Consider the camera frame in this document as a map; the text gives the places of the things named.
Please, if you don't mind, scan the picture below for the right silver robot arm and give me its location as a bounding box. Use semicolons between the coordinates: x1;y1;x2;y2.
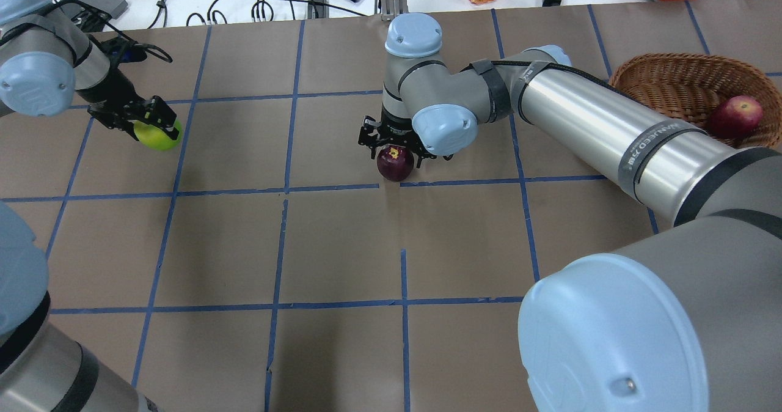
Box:
359;13;781;411

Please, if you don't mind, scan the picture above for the green apple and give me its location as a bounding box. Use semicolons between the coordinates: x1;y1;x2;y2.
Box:
133;120;183;151

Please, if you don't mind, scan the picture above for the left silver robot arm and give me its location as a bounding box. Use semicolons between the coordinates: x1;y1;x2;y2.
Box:
1;0;183;411

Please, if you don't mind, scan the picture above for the dark purple apple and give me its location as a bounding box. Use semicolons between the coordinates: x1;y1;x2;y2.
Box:
376;145;414;183

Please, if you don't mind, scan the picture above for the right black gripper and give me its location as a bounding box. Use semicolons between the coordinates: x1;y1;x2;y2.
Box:
358;115;437;169

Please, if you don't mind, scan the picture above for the red apple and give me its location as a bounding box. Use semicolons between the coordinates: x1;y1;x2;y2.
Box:
706;95;764;139

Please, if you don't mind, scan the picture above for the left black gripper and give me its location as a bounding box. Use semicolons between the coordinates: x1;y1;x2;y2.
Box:
87;83;181;140

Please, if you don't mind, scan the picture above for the grey usb hub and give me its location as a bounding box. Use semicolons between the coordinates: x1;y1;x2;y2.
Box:
61;0;129;23

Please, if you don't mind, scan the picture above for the oval wicker basket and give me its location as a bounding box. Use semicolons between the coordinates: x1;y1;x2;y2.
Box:
609;53;781;149

